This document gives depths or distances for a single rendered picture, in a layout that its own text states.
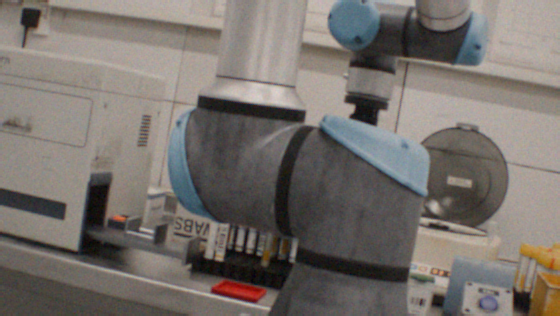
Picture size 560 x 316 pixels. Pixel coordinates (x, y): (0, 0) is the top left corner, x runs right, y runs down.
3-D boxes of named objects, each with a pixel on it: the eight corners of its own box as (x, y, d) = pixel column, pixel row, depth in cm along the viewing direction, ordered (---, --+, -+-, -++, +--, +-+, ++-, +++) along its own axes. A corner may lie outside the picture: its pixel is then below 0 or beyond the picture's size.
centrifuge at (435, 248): (345, 284, 131) (358, 215, 130) (381, 264, 159) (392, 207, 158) (480, 316, 123) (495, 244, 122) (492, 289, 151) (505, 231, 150)
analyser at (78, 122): (-71, 217, 120) (-43, 37, 118) (14, 206, 146) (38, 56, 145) (93, 259, 114) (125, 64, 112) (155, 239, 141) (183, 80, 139)
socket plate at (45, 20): (16, 31, 184) (22, -3, 184) (18, 32, 186) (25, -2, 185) (46, 36, 183) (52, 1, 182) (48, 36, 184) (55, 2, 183)
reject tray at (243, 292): (210, 292, 107) (211, 287, 107) (222, 284, 114) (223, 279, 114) (256, 303, 106) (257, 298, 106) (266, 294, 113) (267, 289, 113)
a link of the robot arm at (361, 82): (393, 73, 114) (341, 64, 116) (388, 103, 114) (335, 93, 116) (397, 78, 121) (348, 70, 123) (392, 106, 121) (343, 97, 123)
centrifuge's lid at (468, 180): (417, 113, 158) (422, 120, 166) (392, 229, 157) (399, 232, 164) (518, 131, 151) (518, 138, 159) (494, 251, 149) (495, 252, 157)
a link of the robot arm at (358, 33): (404, -4, 101) (420, 13, 111) (327, -12, 105) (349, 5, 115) (395, 53, 101) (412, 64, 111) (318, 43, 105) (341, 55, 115)
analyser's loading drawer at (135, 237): (62, 237, 116) (67, 204, 116) (80, 232, 122) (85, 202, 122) (184, 266, 112) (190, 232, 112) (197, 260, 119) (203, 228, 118)
